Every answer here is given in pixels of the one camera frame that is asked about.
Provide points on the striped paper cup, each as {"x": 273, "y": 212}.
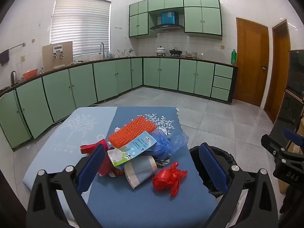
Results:
{"x": 139, "y": 171}

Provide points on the steel kettle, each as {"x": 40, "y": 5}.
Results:
{"x": 13, "y": 78}

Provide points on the white tissue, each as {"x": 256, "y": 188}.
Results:
{"x": 116, "y": 130}

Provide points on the green bottle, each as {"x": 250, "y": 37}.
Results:
{"x": 233, "y": 57}

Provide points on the white window blind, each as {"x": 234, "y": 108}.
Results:
{"x": 80, "y": 26}

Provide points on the steel towel rail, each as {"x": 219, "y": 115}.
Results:
{"x": 16, "y": 45}

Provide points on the black wok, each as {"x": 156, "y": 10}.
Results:
{"x": 175, "y": 51}

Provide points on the blue white milk carton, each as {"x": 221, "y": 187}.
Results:
{"x": 133, "y": 152}

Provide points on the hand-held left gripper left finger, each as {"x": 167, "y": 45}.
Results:
{"x": 91, "y": 168}

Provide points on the utensil holder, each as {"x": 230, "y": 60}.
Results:
{"x": 121, "y": 53}

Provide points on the silver snack wrapper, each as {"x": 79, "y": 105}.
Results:
{"x": 162, "y": 162}

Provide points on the blue plastic bag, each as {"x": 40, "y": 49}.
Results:
{"x": 163, "y": 143}

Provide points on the brown cardboard box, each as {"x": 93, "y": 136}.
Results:
{"x": 300, "y": 127}

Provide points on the row of kitchen jars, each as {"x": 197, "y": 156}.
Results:
{"x": 192, "y": 54}

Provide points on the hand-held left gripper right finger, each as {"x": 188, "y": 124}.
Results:
{"x": 213, "y": 168}

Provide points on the printed flat cardboard box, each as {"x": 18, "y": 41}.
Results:
{"x": 66, "y": 54}

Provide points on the dark towel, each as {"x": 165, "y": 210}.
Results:
{"x": 4, "y": 57}

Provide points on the orange foam net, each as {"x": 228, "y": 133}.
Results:
{"x": 130, "y": 131}

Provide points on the white cooking pot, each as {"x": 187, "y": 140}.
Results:
{"x": 160, "y": 50}

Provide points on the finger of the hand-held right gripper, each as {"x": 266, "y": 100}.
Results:
{"x": 270, "y": 144}
{"x": 293, "y": 136}

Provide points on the red basin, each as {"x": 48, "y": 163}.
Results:
{"x": 29, "y": 74}

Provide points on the red plastic bag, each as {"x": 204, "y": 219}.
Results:
{"x": 166, "y": 179}

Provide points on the closed wooden door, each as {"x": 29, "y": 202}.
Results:
{"x": 249, "y": 64}

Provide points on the red packet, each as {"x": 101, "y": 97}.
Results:
{"x": 86, "y": 148}

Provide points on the wooden door with frame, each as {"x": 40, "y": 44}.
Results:
{"x": 277, "y": 76}

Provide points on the steel kitchen faucet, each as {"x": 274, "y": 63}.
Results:
{"x": 103, "y": 53}

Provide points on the green base cabinets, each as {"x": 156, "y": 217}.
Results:
{"x": 166, "y": 73}

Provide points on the black lined trash bin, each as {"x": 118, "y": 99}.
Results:
{"x": 226, "y": 158}

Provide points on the blue box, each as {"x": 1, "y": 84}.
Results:
{"x": 168, "y": 17}

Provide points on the green wall cabinets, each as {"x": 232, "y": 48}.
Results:
{"x": 201, "y": 20}

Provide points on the black range hood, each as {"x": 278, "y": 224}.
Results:
{"x": 166, "y": 27}

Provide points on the black glass cabinet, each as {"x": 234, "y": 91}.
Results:
{"x": 294, "y": 99}

